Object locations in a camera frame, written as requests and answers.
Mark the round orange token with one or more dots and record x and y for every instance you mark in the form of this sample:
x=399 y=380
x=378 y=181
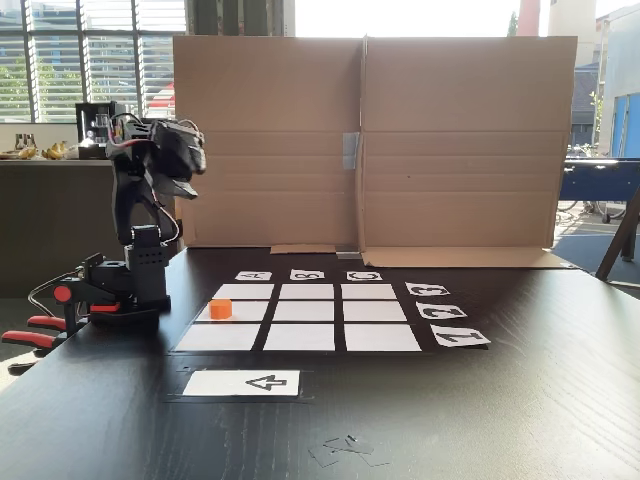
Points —
x=220 y=309

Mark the white nine-square paper grid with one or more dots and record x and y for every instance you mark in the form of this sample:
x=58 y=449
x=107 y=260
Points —
x=305 y=317

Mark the black coffee machine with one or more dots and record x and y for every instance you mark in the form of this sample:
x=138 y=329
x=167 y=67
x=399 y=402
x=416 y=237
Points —
x=95 y=130

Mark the paper label letter A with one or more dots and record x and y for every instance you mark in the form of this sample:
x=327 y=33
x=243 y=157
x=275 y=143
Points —
x=254 y=276

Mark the yellow banana bunch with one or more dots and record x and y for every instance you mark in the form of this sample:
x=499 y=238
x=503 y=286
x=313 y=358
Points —
x=54 y=151
x=22 y=152

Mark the dark kitchen counter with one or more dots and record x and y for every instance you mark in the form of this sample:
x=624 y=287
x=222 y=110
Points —
x=50 y=225

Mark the paper label letter B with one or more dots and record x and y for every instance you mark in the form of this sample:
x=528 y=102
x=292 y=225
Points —
x=307 y=275

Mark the red and black clamp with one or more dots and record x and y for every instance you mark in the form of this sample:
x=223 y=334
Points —
x=50 y=322

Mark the white arrow paper sheet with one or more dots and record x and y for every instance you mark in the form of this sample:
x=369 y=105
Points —
x=220 y=383

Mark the paper label letter C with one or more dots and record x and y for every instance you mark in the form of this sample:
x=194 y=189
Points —
x=365 y=276

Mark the brown cardboard screen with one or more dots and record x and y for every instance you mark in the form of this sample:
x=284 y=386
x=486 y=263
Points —
x=440 y=150

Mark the paper label number 3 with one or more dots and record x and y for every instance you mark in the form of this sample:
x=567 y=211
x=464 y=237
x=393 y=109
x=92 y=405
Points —
x=426 y=290

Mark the paper label number 2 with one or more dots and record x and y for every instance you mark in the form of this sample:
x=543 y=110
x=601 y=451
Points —
x=441 y=310

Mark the clear tape scraps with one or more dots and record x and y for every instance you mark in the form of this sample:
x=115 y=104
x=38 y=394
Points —
x=345 y=450

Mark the paper label number 1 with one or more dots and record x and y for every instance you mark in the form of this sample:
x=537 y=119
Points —
x=460 y=337

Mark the blue foosball table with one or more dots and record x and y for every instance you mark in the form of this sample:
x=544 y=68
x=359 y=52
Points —
x=600 y=175

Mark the dark wooden stand legs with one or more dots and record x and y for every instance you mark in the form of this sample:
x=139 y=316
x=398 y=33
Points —
x=622 y=235

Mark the grey duct tape strip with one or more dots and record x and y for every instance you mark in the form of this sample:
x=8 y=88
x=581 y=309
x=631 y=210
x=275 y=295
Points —
x=350 y=150
x=348 y=255

